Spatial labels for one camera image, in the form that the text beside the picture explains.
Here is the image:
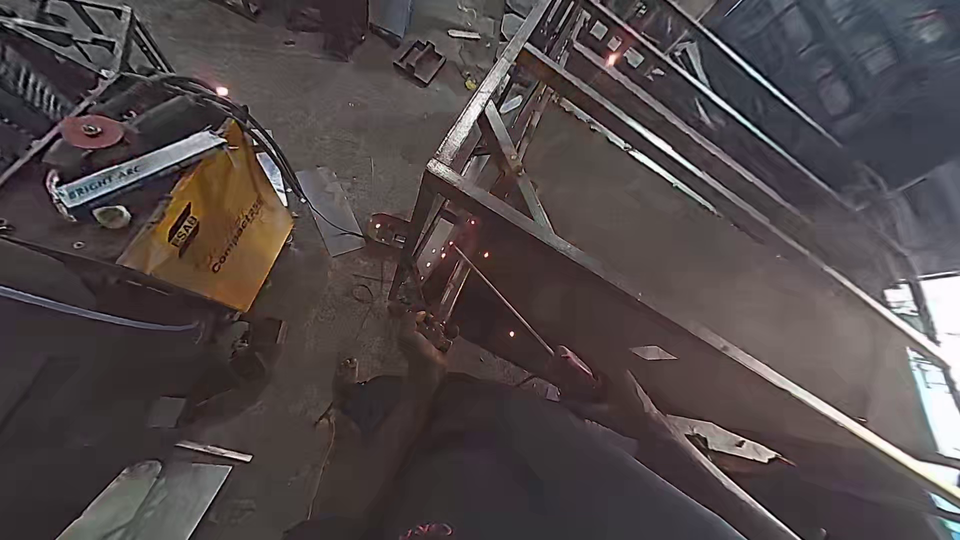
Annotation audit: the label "person's left hand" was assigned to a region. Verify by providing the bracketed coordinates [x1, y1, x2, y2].
[397, 309, 457, 372]

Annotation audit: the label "person's right hand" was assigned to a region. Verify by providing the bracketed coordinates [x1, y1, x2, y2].
[552, 346, 637, 415]

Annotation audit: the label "red welding electrode holder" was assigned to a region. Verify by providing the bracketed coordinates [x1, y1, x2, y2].
[555, 346, 600, 384]

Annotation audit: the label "narrow steel bar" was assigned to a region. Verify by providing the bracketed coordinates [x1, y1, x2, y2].
[436, 258, 475, 325]

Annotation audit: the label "thin welding rod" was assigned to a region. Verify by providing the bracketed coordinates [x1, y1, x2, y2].
[453, 243, 558, 358]

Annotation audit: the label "person's left forearm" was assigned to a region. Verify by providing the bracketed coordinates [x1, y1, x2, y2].
[309, 361, 448, 523]

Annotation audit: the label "person's right forearm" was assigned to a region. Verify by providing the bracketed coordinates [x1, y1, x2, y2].
[600, 369, 802, 540]

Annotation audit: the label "person's legs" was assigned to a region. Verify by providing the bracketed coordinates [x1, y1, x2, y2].
[330, 358, 410, 438]

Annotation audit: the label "person's body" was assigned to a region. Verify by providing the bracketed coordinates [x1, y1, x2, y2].
[283, 373, 750, 540]

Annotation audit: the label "dark red power tool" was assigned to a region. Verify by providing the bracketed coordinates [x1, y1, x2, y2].
[367, 213, 411, 249]

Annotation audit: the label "torn pale sheet scrap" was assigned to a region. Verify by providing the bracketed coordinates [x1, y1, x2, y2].
[664, 414, 795, 466]

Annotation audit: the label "rectangular grey metal sheet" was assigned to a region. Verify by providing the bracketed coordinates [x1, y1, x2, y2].
[295, 167, 366, 258]

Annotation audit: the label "thin pale metal strip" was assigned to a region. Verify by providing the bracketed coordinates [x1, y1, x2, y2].
[175, 440, 254, 463]

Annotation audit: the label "dark steel channel piece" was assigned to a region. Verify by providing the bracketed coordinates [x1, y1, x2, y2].
[393, 40, 447, 88]

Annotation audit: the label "small square grey plate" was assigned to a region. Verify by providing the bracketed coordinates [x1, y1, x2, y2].
[147, 396, 188, 429]

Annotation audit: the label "flat grey metal plate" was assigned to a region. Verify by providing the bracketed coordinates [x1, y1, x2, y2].
[120, 461, 234, 540]

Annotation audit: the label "blue grey metal box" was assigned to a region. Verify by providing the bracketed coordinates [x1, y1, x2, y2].
[367, 0, 414, 46]

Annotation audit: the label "blue white electrode box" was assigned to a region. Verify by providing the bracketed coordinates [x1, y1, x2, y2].
[46, 130, 228, 222]

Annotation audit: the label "rounded pale metal sheet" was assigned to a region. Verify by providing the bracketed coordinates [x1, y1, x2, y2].
[55, 459, 163, 540]

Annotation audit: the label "red grinding disc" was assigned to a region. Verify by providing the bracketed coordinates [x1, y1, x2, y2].
[60, 114, 126, 150]

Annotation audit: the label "large steel frame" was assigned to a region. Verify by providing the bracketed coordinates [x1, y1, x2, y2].
[388, 0, 960, 522]

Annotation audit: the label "bundle of black cables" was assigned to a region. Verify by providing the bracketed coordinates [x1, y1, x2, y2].
[120, 72, 364, 240]

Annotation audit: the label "grey curved hose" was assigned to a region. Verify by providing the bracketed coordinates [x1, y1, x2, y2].
[0, 285, 201, 333]

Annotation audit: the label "metal rack frame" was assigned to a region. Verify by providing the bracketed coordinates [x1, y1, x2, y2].
[0, 0, 175, 189]

